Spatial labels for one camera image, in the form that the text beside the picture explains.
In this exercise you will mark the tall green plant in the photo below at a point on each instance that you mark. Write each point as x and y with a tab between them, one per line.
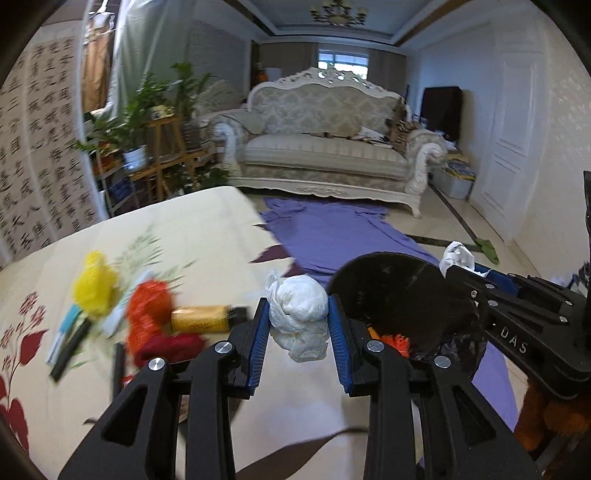
189	87

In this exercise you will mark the yellow foam fruit net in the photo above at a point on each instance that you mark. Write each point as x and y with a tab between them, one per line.
97	286

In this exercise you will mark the orange fruit net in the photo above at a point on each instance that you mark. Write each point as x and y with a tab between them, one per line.
392	342

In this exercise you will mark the floral printed sheet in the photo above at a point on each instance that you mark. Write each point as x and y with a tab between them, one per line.
194	240

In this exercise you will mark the amber bottle with black cap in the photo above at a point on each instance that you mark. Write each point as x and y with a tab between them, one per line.
201	319

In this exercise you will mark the potted plant in white pot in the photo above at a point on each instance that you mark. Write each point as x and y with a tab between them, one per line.
135	157

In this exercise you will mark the dark television screen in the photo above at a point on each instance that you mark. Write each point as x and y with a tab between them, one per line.
441	110

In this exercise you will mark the dark red cloth wad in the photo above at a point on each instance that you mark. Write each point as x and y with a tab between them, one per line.
175	346

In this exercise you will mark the black bin with bag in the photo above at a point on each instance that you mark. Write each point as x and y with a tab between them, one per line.
392	295

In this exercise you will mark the chandelier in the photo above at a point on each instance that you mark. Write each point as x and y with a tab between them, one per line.
339	11

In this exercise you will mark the green cloth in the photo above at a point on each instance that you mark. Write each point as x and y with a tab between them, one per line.
488	251

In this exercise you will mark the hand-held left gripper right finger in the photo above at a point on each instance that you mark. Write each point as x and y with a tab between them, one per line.
339	341

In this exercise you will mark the wooden stand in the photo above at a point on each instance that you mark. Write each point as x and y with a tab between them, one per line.
166	138

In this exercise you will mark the tiger print blanket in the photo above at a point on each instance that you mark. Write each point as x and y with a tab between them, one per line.
401	129

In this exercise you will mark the orange fuzzy clothing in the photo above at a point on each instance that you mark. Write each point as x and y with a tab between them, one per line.
540	415

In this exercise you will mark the purple cloth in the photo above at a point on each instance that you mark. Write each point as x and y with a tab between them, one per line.
332	235

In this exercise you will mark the black plastic tube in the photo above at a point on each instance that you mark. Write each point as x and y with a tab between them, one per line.
71	346

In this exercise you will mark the calligraphy wall hanging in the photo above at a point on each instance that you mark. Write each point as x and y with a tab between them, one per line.
41	161

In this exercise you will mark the grey storage box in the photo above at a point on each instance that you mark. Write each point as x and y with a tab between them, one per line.
455	184

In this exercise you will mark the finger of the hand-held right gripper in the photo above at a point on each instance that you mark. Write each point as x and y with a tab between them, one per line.
466	284
501	278

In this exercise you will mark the white plastic bag ball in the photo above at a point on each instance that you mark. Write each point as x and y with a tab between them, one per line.
298	309

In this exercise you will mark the white door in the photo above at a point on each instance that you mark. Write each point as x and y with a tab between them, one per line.
512	138

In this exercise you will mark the white paper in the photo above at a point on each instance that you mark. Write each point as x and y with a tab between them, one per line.
457	256

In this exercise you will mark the hanging brown garment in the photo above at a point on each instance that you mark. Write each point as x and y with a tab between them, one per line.
97	60

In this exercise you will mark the white squeeze tube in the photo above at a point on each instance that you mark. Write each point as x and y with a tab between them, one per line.
64	334

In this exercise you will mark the orange plastic bag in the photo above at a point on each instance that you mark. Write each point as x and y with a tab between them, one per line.
147	314

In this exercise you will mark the ornate cream sofa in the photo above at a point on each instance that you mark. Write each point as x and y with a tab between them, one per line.
318	152

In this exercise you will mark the window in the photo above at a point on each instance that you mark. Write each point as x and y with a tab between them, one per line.
344	64

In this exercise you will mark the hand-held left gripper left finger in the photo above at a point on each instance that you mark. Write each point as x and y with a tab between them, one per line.
261	341

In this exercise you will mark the wooden plant shelf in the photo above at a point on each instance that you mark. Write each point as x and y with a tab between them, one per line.
194	161

